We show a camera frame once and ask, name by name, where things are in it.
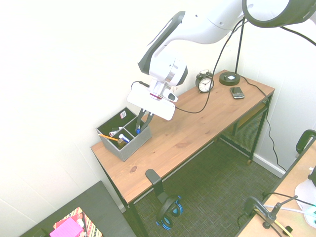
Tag yellow strap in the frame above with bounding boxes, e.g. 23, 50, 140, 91
254, 208, 294, 237

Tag black clamp handle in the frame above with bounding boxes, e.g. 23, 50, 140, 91
295, 129, 316, 158

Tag pink box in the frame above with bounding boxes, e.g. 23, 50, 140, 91
49, 216, 84, 237

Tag black smartphone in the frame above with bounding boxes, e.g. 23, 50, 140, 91
229, 86, 245, 100

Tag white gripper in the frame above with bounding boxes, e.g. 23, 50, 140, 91
126, 85, 176, 134

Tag black screw clamp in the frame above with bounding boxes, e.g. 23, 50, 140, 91
243, 195, 299, 230

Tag black desk lamp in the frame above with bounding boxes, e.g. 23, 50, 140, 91
219, 17, 246, 86

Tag black headphone hanger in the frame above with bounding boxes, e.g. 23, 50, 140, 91
145, 169, 171, 205

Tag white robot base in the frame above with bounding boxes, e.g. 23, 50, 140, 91
295, 166, 316, 223

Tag striped patterned box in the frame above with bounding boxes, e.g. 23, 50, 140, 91
53, 207, 103, 237

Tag black lamp power cable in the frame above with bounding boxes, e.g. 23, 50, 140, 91
238, 75, 287, 172

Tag thin black cable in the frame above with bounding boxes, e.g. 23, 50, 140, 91
262, 192, 316, 207

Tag black and blue headphones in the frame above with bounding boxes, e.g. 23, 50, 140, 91
155, 195, 184, 231

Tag white cable with teal plug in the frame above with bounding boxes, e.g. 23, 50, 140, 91
264, 204, 316, 218

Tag grey compartment desk holder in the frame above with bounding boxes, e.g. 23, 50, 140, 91
96, 106, 153, 163

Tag orange pencil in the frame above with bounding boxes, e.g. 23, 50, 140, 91
97, 133, 119, 142

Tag wooden desk with black frame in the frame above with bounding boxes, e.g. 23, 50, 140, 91
90, 70, 276, 237

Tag black side table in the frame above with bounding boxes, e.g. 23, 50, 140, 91
18, 180, 138, 237

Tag black twin-bell alarm clock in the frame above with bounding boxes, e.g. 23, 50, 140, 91
195, 69, 215, 94

